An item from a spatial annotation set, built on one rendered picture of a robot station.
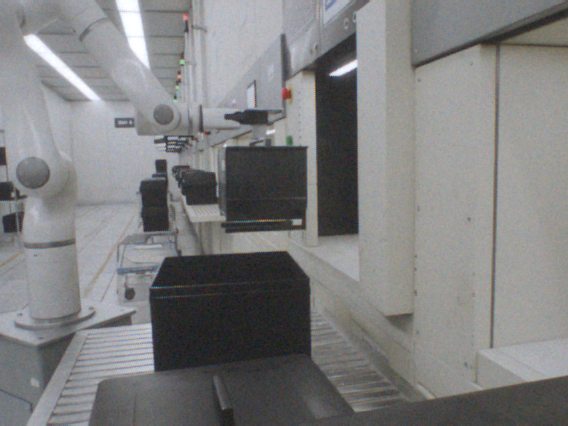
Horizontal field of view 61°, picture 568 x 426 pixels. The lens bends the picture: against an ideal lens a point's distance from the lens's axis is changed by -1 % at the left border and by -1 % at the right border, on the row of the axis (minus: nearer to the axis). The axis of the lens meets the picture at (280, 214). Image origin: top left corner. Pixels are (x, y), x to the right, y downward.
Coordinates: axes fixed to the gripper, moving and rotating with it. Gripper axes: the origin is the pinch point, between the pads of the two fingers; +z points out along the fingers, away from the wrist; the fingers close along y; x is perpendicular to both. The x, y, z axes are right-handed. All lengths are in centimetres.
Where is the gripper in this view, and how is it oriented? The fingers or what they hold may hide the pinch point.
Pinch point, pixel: (259, 118)
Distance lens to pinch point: 130.3
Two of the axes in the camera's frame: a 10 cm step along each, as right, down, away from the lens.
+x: -0.2, -9.9, -1.1
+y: 2.2, 1.0, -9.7
